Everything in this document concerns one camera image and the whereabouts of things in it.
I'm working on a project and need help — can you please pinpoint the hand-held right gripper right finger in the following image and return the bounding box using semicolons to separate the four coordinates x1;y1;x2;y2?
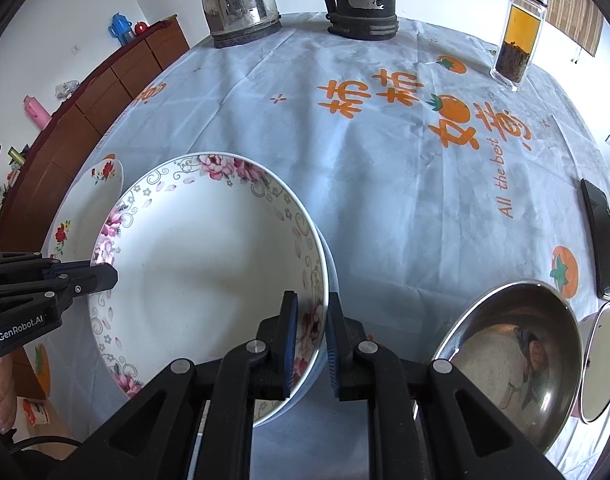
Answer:
325;291;566;480

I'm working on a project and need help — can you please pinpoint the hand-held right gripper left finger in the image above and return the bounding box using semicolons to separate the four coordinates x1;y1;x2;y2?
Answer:
50;290;301;480

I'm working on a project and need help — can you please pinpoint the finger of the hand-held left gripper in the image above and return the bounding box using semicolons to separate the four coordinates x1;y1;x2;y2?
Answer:
0;264;119;313
0;252;94;287

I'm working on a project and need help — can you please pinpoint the red flower white plate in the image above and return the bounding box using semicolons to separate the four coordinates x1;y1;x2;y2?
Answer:
47;158;124;263

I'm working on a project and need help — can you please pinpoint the pink floral white plate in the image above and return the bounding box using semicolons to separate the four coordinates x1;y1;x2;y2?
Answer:
87;154;331;428

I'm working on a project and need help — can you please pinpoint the white red printed packet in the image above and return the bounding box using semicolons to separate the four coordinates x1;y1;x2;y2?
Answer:
24;399;52;426

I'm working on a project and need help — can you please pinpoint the pink bottle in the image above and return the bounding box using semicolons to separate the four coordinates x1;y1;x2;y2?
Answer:
24;95;52;130

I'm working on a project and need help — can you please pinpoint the brown wooden cabinet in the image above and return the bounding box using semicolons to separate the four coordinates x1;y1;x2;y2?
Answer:
0;19;191;401

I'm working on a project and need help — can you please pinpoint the stainless steel bowl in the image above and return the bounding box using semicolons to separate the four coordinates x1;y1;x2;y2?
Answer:
431;280;584;456

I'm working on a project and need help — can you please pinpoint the white orange printed tablecloth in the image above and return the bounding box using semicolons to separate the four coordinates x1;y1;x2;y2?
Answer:
35;12;610;480

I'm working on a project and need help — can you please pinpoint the white enamel bowl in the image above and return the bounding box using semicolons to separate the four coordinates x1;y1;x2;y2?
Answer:
578;300;610;423

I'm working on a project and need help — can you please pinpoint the black smartphone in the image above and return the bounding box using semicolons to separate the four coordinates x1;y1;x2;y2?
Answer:
580;178;610;302

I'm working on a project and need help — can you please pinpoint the stainless steel kettle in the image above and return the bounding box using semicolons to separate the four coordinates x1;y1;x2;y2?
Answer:
200;0;282;49

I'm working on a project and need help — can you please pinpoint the glass tea bottle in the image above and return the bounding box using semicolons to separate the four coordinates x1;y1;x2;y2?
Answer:
490;0;550;92

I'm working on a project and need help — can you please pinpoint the black cable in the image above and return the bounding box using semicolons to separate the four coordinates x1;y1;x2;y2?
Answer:
10;435;80;453

